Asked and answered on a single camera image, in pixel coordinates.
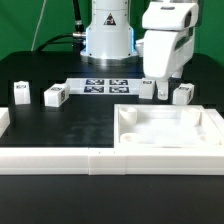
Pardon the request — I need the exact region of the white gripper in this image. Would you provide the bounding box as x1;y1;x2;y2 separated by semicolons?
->
142;1;199;100

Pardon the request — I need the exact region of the white square tabletop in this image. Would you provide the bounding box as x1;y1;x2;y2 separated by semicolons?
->
114;104;224;148

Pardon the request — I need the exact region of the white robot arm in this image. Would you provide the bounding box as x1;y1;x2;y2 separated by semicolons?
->
81;0;199;100

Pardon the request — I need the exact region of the white U-shaped fence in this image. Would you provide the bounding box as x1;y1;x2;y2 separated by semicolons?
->
0;108;224;175

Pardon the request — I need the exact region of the white AprilTag base plate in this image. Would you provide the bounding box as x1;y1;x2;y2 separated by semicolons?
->
66;78;141;95

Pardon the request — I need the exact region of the black thick cable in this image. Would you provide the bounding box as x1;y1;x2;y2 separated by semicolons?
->
35;0;88;53

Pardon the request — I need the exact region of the white thin cable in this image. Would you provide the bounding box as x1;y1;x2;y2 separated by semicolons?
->
31;0;48;52

